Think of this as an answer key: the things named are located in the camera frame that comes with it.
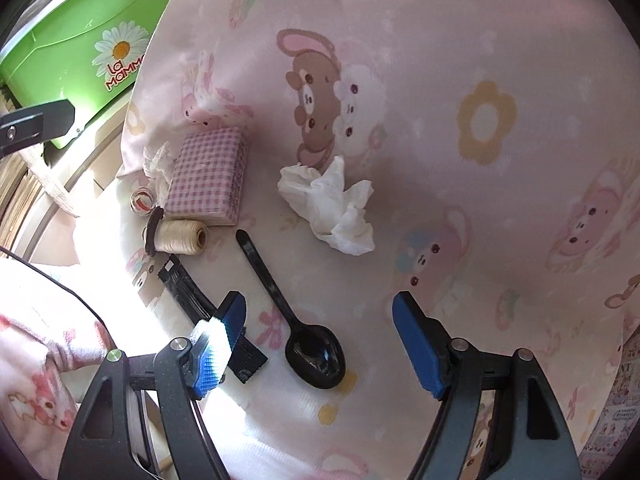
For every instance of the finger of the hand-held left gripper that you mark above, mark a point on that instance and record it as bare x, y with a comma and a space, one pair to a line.
35, 125

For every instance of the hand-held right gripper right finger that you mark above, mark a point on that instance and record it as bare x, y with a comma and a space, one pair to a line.
415, 350

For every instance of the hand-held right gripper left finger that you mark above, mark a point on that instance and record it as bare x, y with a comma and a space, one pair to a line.
220, 345

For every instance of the black sachet packet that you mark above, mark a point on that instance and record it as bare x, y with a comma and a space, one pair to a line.
180, 282

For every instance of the cream thread spool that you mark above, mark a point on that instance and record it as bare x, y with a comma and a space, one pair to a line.
180, 236

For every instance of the green plastic storage box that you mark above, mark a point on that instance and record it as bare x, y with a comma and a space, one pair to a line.
65, 35

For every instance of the black plastic spoon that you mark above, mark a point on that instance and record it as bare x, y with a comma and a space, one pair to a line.
315, 355

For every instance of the small crumpled clear wrapper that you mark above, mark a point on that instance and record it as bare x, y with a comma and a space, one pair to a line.
157, 162

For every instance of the small tape roll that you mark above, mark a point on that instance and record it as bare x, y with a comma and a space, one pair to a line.
142, 202

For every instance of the pink checked tissue pack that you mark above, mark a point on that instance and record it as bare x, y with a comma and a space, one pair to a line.
205, 175

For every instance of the crumpled white tissue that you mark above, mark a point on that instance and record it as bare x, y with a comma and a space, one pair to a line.
325, 200

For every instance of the pink printed pajama clothing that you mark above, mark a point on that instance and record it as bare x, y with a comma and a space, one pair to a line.
30, 360

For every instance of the printed bedsheet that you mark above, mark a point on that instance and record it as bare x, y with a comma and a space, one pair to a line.
615, 390

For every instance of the pink printed tablecloth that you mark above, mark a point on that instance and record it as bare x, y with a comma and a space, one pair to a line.
450, 35

